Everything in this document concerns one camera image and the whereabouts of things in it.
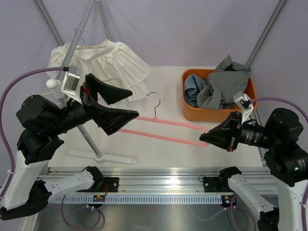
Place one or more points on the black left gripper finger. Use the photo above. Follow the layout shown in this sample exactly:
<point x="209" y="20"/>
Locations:
<point x="110" y="94"/>
<point x="110" y="120"/>

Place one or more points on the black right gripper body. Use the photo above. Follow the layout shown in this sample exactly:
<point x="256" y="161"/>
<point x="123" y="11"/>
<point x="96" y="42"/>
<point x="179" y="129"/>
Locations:
<point x="253" y="134"/>

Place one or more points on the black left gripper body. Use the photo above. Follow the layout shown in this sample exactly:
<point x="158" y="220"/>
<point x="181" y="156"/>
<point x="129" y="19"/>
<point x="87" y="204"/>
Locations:
<point x="76" y="112"/>

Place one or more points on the cream plastic hanger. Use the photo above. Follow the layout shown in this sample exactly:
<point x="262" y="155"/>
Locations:
<point x="55" y="86"/>

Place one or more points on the pink hanger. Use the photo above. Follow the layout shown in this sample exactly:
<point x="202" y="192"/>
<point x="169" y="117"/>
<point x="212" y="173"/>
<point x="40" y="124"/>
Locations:
<point x="165" y="129"/>

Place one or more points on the grey pleated skirt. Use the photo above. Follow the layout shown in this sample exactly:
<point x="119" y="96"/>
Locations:
<point x="220" y="86"/>

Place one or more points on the blue denim skirt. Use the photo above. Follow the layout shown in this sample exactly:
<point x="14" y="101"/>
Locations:
<point x="193" y="85"/>

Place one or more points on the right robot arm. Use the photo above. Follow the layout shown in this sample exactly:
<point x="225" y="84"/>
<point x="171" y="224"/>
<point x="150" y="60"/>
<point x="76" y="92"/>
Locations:
<point x="286" y="160"/>

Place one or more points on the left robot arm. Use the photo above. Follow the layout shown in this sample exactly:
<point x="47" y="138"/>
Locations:
<point x="43" y="123"/>

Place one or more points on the white pleated skirt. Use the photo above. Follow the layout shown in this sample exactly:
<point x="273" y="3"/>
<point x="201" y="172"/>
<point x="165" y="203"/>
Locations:
<point x="117" y="65"/>

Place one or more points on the cream hanger of white skirt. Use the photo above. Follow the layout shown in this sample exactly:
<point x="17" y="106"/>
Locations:
<point x="100" y="46"/>

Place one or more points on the silver clothes rack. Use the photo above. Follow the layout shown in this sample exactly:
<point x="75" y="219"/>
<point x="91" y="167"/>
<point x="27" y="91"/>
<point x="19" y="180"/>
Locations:
<point x="98" y="156"/>

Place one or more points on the orange plastic basket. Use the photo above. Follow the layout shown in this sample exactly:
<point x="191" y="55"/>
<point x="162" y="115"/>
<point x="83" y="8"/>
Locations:
<point x="200" y="114"/>

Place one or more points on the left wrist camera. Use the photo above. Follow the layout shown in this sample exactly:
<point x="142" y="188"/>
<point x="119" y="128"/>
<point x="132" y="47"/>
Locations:
<point x="70" y="84"/>

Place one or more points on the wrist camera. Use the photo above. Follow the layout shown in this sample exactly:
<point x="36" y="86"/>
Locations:
<point x="243" y="101"/>
<point x="70" y="84"/>

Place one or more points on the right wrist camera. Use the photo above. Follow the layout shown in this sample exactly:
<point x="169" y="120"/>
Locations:
<point x="243" y="101"/>

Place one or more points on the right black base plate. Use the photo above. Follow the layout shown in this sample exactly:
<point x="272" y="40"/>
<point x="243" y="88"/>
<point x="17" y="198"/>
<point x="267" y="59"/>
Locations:
<point x="212" y="184"/>

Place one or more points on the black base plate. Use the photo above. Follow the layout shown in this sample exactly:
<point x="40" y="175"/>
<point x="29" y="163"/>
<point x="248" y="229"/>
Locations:
<point x="110" y="184"/>
<point x="212" y="184"/>

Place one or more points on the left frame post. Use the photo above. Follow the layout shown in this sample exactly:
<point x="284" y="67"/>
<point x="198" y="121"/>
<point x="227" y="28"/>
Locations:
<point x="49" y="21"/>

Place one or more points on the frame post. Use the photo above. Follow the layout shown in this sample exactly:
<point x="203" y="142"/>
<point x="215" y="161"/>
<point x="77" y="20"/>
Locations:
<point x="49" y="21"/>
<point x="266" y="31"/>

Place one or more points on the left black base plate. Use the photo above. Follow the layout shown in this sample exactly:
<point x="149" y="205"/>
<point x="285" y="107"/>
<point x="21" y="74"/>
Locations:
<point x="110" y="184"/>

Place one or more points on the white slotted cable duct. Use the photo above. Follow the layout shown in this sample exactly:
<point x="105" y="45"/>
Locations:
<point x="140" y="199"/>

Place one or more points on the right frame post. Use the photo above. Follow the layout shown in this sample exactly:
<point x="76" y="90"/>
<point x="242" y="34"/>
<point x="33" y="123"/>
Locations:
<point x="266" y="31"/>

